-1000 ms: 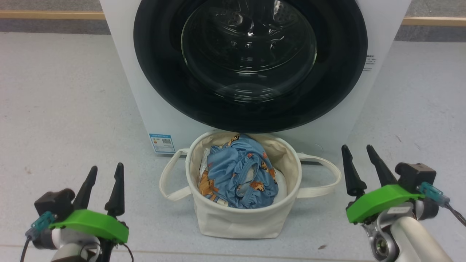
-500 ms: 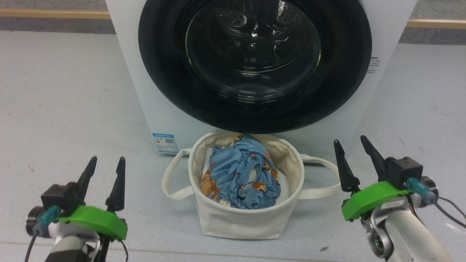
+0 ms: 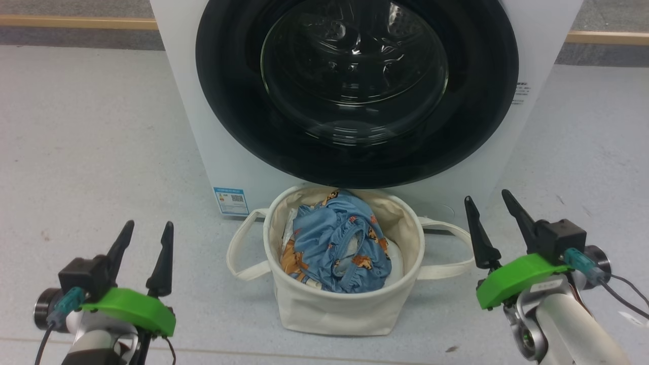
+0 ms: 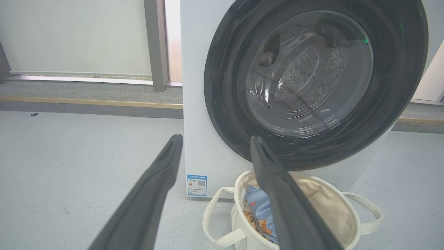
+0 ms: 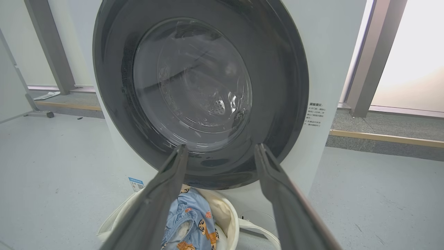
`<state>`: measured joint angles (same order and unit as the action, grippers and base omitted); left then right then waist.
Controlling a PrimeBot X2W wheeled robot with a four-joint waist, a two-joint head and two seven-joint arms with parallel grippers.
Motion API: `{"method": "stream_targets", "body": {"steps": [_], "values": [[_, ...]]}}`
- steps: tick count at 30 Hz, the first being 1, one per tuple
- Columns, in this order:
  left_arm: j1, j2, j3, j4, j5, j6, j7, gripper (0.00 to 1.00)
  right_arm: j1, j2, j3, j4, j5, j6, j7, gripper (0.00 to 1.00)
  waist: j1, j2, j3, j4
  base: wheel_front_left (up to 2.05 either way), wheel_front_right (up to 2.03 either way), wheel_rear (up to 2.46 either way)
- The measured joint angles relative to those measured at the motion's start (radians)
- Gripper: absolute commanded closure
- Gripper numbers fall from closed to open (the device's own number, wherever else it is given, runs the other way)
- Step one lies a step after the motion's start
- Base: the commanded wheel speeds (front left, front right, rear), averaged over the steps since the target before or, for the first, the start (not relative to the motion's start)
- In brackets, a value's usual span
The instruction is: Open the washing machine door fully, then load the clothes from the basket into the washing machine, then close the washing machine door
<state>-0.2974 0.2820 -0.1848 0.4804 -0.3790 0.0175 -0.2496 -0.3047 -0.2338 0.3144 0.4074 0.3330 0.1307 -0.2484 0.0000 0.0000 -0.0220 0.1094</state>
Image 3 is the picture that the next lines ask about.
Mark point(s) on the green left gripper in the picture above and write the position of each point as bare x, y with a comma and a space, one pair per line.
132, 309

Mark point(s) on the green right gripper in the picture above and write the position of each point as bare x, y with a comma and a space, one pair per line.
517, 276

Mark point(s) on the blue bear-print garment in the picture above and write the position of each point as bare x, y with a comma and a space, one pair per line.
324, 238

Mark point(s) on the black round washer door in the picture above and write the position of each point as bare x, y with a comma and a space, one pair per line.
228, 101

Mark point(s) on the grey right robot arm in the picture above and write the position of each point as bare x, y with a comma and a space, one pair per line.
568, 324

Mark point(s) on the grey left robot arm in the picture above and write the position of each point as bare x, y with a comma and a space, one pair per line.
96, 344

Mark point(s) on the white cloth basket filling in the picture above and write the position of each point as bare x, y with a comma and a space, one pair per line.
397, 263

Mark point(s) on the white front-load washing machine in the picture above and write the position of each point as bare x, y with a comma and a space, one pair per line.
537, 50

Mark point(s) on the cream canvas laundry basket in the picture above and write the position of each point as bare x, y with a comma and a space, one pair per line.
329, 314

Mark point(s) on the blue energy label sticker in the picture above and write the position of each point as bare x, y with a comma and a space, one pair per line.
230, 201

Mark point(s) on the grey printed text label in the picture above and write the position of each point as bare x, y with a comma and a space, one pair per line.
520, 93

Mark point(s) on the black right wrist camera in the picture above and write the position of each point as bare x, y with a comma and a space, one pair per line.
560, 238

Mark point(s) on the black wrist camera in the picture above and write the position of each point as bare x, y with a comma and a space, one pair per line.
83, 276
560, 238

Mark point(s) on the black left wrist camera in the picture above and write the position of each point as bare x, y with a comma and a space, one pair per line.
83, 276

